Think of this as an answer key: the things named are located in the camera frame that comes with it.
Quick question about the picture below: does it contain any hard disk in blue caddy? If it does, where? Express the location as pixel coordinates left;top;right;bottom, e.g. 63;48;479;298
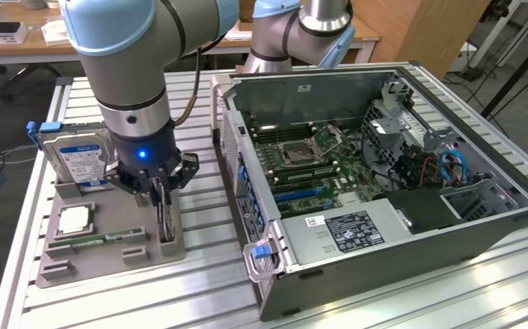
24;120;121;193

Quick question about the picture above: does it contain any tall metal disk bay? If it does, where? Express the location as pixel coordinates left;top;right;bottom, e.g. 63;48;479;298
362;98;432;154

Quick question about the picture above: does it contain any black installed RAM stick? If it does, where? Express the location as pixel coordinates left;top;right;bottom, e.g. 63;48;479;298
254;121;312;135
268;159;341;175
272;167;340;184

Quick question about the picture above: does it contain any white round-topped block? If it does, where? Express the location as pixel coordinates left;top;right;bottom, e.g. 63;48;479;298
42;19;75;47

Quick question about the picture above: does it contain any blue expansion slot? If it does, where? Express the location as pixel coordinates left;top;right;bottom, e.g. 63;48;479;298
272;186;328;204

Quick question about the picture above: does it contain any white table frame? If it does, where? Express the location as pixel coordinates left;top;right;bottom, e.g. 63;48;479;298
467;0;528;93

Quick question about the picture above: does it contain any wooden desk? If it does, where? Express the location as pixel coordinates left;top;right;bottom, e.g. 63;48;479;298
0;0;382;66

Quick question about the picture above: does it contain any black office chair base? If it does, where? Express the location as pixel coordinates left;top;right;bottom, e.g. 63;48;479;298
0;63;66;103

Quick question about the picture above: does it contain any black graphics card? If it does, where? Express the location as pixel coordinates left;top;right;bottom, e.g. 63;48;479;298
153;177;177;245

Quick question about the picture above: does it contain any stack of papers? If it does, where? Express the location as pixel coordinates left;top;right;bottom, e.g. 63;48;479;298
223;26;254;42

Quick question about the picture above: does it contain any metal socket cover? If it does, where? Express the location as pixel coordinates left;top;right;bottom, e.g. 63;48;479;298
309;122;344;154

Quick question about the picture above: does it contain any green motherboard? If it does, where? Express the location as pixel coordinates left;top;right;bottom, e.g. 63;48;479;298
243;114;389;216

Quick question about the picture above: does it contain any grey parts rack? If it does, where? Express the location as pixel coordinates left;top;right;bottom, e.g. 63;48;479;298
34;180;187;289

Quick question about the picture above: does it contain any silver chipset heatsink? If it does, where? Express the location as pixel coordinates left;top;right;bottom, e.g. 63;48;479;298
336;191;366;207

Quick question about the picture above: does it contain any silver CPU chip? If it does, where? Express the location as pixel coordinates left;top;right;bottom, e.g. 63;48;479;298
59;206;96;234

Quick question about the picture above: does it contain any brown cardboard box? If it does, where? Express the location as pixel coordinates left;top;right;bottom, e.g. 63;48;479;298
237;0;260;24

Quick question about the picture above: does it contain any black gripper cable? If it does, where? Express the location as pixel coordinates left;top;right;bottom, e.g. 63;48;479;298
174;32;231;127

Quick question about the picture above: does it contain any blue data wire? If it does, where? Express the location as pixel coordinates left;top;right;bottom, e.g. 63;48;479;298
437;149;473;188

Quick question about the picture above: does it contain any black open PC case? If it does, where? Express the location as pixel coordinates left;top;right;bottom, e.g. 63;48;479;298
210;66;528;323

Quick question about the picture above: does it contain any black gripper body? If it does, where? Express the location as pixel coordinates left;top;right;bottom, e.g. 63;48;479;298
108;119;186;180

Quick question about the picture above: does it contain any wooden cabinet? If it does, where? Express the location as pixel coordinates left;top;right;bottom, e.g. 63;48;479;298
353;0;493;73

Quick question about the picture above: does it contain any CPU socket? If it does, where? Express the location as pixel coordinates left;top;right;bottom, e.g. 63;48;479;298
276;138;326;167

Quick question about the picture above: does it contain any black power strip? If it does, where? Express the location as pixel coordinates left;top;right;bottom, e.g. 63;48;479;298
463;66;489;82

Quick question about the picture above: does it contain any black slanted pole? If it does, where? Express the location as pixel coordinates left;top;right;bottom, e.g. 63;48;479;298
480;27;528;119

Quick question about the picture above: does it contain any white floor cable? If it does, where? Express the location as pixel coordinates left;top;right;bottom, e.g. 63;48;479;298
0;143;40;165

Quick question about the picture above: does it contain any red wire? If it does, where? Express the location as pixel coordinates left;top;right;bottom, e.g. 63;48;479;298
420;153;435;184

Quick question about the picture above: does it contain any green RAM stick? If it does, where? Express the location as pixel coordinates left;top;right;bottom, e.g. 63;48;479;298
48;228;145;248

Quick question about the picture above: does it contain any grey power supply unit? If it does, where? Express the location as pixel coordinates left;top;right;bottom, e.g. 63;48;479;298
276;198;416;267

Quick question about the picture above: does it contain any low metal disk bay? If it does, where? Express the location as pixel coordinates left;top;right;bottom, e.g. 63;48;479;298
440;178;524;222

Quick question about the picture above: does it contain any blue case latch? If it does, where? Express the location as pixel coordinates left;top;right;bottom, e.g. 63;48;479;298
252;245;277;262

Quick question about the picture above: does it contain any white box with black top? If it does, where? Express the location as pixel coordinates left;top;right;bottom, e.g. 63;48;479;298
0;21;30;45

